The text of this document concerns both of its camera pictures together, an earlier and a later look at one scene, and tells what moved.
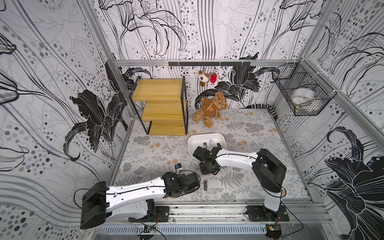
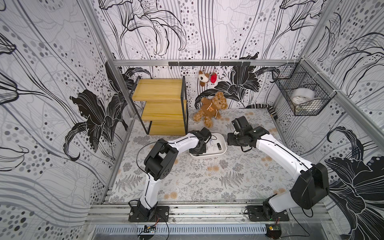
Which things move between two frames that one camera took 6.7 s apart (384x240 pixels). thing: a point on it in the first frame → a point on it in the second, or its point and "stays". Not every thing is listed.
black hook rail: [209, 63] stays
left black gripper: [191, 190] → [202, 150]
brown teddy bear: [210, 109] stays
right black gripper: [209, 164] → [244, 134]
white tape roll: [301, 95] stays
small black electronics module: [273, 231] stays
